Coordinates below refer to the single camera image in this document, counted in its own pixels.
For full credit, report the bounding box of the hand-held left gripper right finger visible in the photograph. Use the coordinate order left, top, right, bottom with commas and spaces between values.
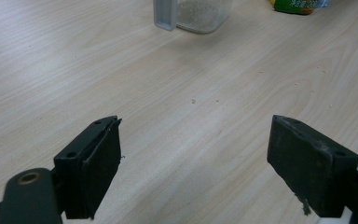
267, 114, 358, 218

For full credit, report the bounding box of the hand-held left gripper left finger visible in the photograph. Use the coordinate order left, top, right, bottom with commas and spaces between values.
54, 115, 123, 220

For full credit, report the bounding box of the yellow green snack bag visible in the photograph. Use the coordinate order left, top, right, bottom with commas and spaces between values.
268, 0, 332, 16

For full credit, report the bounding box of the tin can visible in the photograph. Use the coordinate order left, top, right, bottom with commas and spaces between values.
153, 0, 233, 35

